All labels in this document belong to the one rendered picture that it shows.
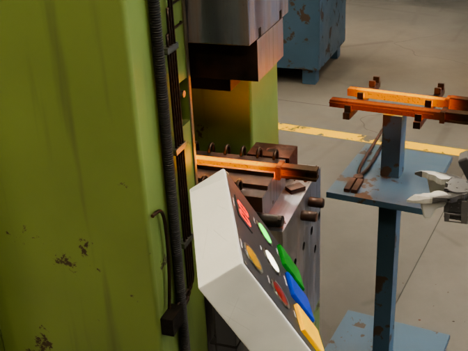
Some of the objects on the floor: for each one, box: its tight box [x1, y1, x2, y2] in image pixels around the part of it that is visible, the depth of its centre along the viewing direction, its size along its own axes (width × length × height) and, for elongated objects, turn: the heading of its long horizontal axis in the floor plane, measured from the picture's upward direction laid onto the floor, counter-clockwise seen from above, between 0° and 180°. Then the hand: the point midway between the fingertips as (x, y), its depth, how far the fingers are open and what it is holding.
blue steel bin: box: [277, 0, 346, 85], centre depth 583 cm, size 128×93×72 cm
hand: (410, 183), depth 177 cm, fingers open, 14 cm apart
